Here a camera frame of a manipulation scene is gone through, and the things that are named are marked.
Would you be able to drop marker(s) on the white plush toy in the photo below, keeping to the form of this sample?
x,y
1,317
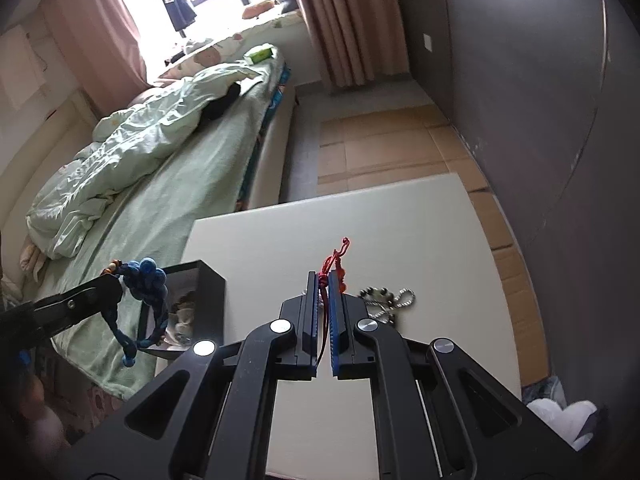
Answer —
x,y
569,423

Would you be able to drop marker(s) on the patterned window seat cushion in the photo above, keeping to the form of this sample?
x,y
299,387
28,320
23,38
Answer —
x,y
283,31

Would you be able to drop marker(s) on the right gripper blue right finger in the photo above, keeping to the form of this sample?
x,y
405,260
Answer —
x,y
438,414

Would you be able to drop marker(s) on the window with hanging clothes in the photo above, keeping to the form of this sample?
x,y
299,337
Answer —
x,y
158,39

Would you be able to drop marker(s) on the light green duvet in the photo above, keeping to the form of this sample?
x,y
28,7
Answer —
x,y
126,146

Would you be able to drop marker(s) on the bed with green sheet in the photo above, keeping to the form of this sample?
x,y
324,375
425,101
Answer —
x,y
211,173

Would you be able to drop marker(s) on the cardboard sheets on floor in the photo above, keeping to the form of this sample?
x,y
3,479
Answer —
x,y
390,146

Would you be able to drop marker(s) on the green box on bed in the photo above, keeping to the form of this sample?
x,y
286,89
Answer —
x,y
259,54

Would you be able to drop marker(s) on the black garment on bed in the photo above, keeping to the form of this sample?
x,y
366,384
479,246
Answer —
x,y
214,109

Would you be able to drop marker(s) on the wall air conditioner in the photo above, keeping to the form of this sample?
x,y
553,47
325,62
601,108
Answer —
x,y
21,72

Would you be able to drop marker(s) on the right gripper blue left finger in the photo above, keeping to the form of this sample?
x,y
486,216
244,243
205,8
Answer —
x,y
209,414

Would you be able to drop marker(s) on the black jewelry box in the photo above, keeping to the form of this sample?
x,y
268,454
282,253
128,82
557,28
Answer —
x,y
195,307

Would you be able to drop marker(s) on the person's left hand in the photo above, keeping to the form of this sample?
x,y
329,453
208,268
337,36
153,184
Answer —
x,y
32,435

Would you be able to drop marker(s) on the pink curtain left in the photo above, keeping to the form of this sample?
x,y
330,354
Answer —
x,y
99,41

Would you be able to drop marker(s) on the beige headboard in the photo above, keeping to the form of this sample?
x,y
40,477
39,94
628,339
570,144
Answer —
x,y
55,142

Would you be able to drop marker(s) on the wall socket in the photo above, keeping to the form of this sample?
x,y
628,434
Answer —
x,y
428,42

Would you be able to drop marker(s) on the pink curtain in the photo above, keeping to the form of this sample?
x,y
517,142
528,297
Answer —
x,y
357,41
99,41

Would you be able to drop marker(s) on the white low table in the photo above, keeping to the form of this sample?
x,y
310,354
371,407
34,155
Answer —
x,y
422,235

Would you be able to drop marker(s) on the pink curtain right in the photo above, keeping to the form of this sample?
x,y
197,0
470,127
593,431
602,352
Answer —
x,y
357,41

